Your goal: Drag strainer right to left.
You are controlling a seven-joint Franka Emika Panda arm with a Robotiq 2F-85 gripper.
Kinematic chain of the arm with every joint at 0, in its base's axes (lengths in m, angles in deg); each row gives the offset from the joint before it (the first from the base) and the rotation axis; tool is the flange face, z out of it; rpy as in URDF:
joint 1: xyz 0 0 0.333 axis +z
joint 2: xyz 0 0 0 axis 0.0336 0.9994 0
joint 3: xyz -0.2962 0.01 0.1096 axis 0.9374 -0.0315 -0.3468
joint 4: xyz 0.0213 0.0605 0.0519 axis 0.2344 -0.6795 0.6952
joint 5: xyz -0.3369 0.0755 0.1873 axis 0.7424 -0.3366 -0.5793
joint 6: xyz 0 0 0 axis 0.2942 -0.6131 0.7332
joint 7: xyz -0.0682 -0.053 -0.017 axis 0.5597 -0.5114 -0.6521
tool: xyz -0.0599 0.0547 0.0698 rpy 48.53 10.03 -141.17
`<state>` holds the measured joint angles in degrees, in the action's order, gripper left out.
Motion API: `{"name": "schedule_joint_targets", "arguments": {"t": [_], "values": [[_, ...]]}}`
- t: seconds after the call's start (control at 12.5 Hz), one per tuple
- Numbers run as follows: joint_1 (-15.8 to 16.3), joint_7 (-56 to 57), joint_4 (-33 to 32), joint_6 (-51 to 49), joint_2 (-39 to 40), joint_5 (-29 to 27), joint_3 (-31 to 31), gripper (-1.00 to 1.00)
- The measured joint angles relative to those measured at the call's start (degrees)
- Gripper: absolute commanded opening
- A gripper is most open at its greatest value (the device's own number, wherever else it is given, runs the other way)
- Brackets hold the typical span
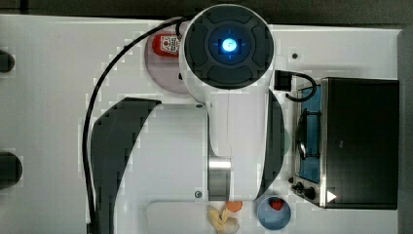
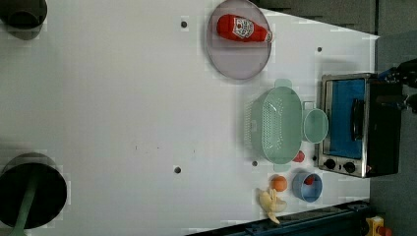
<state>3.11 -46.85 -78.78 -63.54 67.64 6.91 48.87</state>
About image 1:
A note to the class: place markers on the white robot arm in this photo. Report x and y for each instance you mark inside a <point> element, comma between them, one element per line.
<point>215,152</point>

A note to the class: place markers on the orange toy carrot slice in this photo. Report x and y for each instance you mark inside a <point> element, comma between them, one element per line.
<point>234,206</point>

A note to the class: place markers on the beige toy garlic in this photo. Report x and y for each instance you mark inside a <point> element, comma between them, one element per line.
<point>222,222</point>

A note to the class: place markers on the red toy strawberry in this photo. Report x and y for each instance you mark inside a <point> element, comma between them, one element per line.
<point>277,204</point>

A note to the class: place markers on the blue bowl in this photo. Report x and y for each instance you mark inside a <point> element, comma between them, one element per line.
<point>271,219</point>

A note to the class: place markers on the toy stove with black hood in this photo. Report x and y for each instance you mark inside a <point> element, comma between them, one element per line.
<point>346,144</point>

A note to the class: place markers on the black knob lower left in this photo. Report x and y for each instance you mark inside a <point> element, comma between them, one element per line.
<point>10,169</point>

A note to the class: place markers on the black knob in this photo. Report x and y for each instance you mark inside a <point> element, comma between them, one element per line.
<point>7,62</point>
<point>10,169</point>

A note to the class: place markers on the black knob upper left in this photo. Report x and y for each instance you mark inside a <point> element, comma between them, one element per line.
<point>7,62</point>

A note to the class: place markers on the small black cable box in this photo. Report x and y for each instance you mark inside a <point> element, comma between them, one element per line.
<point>283,82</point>

